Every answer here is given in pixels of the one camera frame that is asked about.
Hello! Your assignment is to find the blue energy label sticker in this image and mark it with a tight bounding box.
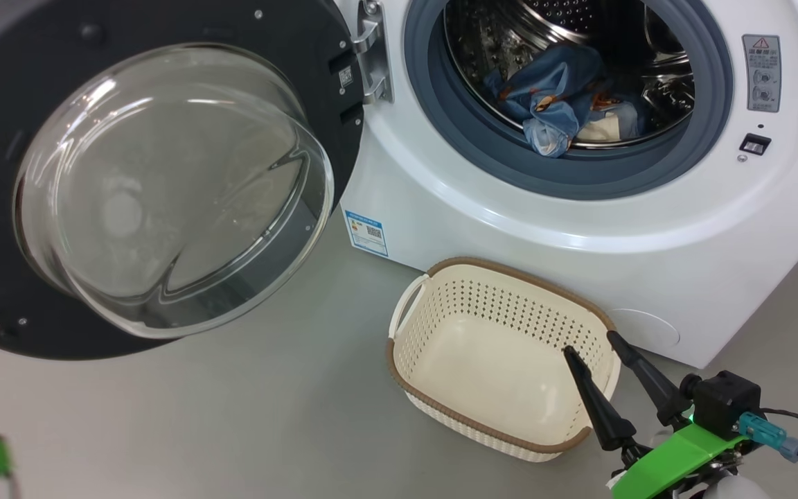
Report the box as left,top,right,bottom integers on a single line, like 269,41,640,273
344,209,389,257

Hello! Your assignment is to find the round white drain filter cover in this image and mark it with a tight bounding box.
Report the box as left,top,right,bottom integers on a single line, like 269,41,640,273
607,308,681,349

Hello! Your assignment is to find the silver door hinge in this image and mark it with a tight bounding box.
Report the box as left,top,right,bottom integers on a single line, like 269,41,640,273
352,0,394,105

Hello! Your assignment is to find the black washer door glass bowl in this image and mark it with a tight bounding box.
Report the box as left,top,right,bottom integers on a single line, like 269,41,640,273
0,0,365,361

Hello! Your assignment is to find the black door latch socket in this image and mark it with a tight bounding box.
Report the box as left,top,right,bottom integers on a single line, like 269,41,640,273
738,132,772,156

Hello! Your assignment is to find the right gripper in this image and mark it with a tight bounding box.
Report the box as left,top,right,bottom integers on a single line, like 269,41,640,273
563,330,692,480

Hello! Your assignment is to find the blue cartoon garment cream lining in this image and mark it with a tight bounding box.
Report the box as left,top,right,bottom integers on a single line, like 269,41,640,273
572,90,653,144

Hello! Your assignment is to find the cream laundry basket brown rim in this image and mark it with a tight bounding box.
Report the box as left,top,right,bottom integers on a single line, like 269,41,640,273
387,256,621,463

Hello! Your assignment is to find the grey warning sticker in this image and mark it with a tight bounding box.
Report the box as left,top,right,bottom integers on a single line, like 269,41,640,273
742,33,782,113

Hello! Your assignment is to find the grey rubber door gasket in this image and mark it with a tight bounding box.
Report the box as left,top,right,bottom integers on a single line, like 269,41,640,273
402,0,734,202

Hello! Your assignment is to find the white front-load washing machine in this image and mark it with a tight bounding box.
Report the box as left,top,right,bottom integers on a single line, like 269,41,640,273
339,0,798,369

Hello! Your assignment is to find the small blue cartoon garment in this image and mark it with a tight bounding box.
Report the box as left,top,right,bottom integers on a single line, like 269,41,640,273
484,45,608,159

